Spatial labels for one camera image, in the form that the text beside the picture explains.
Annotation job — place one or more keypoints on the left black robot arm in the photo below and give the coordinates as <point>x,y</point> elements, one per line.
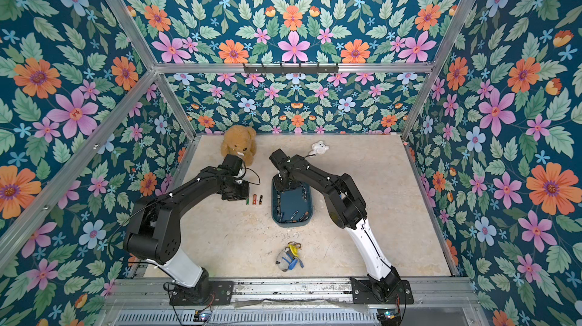
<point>154,231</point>

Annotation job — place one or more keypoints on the grey plush toy keychain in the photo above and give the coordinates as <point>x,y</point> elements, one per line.
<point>288,259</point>

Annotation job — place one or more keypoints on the black wall hook rail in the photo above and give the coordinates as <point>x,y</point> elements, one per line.
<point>290,69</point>

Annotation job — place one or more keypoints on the small white plush bunny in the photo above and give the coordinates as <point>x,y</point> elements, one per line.
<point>319,148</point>

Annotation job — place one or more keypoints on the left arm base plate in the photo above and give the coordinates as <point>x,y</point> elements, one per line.
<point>214,293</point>

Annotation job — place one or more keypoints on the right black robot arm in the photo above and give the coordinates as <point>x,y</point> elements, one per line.
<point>347,209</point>

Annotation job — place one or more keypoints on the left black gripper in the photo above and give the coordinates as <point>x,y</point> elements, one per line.
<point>245,193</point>

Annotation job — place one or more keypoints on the teal plastic storage box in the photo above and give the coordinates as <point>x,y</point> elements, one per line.
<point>291,207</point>

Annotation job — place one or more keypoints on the brown teddy bear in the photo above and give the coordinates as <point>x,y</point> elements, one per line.
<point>240,141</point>

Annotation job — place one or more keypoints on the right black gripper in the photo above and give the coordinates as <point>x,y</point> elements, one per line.
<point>282,180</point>

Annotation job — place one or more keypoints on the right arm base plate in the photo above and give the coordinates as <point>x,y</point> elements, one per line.
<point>368,291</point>

